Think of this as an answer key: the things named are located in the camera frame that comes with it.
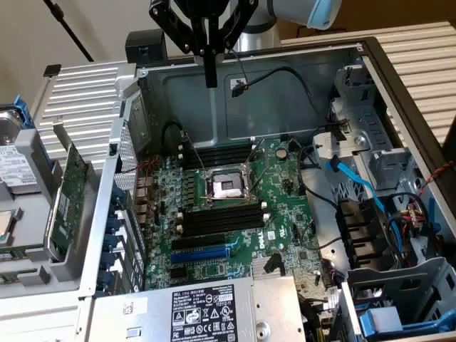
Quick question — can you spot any silver CPU chip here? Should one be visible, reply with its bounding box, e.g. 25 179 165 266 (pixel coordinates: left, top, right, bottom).
0 209 23 247

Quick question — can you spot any black box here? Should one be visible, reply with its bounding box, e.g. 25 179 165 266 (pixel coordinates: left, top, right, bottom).
125 28 168 64

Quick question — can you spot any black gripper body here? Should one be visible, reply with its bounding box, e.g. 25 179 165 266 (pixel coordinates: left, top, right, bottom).
172 0 231 19

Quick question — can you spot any black tripod leg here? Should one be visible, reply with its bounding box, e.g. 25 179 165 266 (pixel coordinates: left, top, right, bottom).
42 0 95 63

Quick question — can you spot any silver finned heat sink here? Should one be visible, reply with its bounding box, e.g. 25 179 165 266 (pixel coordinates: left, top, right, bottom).
251 254 286 278

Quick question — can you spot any metal locking lever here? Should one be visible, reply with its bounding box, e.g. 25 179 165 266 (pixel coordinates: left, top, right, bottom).
180 130 208 177
244 138 267 170

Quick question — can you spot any green graphics card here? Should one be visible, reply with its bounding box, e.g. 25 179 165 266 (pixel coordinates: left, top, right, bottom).
46 120 92 263

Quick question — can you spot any grey metal disk bay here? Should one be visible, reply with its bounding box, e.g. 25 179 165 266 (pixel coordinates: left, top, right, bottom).
338 256 456 342

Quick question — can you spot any red black twisted wire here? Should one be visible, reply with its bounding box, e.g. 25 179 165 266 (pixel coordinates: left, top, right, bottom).
115 158 160 175
416 160 456 199

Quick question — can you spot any CPU socket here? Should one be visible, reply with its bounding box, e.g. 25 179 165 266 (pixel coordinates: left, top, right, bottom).
199 164 260 208

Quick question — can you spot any blue plastic latch bar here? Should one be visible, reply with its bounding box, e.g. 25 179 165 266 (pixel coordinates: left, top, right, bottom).
358 306 456 338

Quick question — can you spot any black wire with plug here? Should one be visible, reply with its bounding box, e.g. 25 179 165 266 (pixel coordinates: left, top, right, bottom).
227 48 334 125

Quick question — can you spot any grey plastic parts rack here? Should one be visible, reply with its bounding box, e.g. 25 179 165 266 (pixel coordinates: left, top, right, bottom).
0 126 108 300

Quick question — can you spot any blue power wire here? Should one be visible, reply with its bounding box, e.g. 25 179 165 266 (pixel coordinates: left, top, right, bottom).
386 212 410 266

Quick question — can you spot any blue flat SATA wire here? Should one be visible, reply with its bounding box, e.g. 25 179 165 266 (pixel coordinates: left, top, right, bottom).
326 155 388 217

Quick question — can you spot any grey power supply unit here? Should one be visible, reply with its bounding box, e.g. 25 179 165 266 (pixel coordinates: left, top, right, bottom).
88 274 307 342

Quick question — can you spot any blue expansion slot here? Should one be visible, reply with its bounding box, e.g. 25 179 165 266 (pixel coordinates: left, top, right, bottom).
170 247 231 265

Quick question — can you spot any green Dell motherboard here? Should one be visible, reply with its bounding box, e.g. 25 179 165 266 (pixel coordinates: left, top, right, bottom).
133 137 345 299

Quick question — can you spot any grey metal drive cage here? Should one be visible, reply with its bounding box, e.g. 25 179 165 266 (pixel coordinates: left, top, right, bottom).
313 53 427 195

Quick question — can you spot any power plug with coloured wires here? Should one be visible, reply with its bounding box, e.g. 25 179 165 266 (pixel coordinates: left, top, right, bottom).
407 204 424 226

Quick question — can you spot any black plastic card guide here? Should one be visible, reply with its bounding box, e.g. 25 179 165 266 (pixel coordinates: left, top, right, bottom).
336 198 390 269

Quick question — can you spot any hard disk with blue bracket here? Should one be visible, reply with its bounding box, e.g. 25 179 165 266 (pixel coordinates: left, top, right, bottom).
0 93 64 196

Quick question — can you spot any open grey PC case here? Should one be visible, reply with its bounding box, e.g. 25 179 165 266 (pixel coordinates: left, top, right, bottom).
76 35 456 342

